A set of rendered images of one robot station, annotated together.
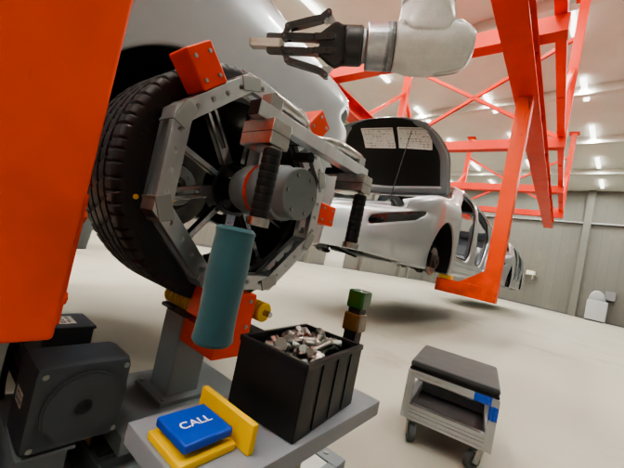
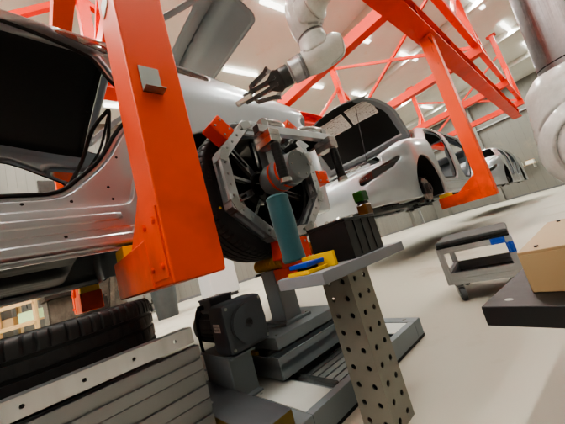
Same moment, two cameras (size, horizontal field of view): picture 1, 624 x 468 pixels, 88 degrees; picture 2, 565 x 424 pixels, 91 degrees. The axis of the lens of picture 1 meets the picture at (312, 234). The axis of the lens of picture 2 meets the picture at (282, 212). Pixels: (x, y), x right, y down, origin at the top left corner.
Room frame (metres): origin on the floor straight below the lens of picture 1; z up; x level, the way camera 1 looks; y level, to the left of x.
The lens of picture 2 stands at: (-0.32, 0.01, 0.51)
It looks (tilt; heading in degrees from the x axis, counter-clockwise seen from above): 9 degrees up; 8
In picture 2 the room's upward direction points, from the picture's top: 16 degrees counter-clockwise
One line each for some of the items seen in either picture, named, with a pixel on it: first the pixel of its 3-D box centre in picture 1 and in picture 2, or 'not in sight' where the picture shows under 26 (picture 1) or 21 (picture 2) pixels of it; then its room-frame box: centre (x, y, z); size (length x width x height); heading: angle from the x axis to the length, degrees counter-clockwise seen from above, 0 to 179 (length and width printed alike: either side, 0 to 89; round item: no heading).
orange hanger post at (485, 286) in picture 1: (483, 198); (437, 123); (3.91, -1.97, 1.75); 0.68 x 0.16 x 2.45; 51
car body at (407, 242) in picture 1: (421, 224); (403, 170); (5.45, -1.78, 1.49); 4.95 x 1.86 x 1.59; 141
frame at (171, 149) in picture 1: (253, 190); (273, 180); (0.88, 0.18, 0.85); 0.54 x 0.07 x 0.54; 141
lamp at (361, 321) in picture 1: (355, 321); (365, 209); (0.71, -0.13, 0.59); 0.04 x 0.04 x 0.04; 51
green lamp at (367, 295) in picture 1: (359, 299); (360, 196); (0.71, -0.13, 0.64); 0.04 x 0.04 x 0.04; 51
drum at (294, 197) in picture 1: (271, 191); (283, 173); (0.84, 0.13, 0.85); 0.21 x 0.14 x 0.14; 51
